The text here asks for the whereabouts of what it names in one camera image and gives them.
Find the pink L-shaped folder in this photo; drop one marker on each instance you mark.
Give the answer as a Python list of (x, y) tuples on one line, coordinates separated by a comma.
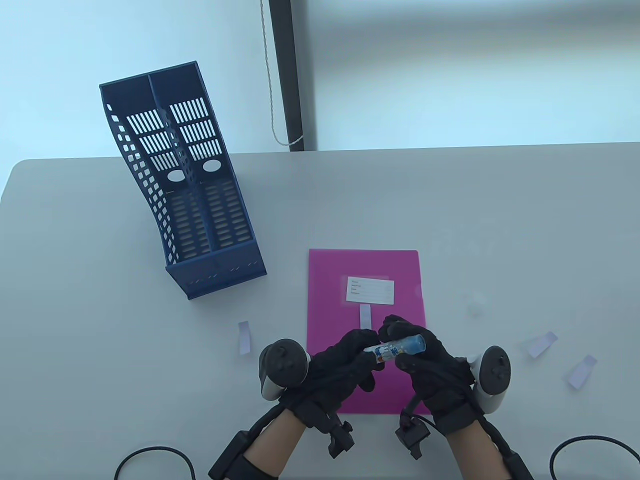
[(330, 280)]

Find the translucent glue stick cap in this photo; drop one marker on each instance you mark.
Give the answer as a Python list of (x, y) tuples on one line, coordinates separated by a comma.
[(475, 304)]

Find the black wrist sensor box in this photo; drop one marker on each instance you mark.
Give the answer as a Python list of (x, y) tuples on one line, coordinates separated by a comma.
[(517, 465), (227, 455)]

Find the person's left hand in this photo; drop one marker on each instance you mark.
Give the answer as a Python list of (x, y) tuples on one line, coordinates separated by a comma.
[(340, 365)]

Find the pale purple sticky note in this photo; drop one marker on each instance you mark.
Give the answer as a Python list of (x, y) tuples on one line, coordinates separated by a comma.
[(245, 340), (581, 372), (365, 316), (541, 345)]

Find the black and white controller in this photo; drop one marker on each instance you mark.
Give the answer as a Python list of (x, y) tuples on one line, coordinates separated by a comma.
[(285, 362), (495, 372)]

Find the white glue stick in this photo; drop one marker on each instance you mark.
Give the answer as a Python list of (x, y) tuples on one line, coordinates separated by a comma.
[(400, 346)]

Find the person's right forearm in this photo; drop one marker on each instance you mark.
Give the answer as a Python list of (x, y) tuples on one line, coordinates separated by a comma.
[(475, 450)]

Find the person's right hand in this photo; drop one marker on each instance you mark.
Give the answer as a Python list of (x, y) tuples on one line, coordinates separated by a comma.
[(435, 380)]

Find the white label card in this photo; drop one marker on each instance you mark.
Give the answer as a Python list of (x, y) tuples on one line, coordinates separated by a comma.
[(370, 290)]

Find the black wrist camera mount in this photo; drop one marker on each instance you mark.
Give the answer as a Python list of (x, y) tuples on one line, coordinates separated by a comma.
[(412, 437), (340, 437)]

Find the blue plastic file rack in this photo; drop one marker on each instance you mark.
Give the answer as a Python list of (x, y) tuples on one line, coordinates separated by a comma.
[(220, 272)]

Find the black window frame post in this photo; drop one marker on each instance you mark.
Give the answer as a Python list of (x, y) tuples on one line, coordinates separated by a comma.
[(287, 75)]

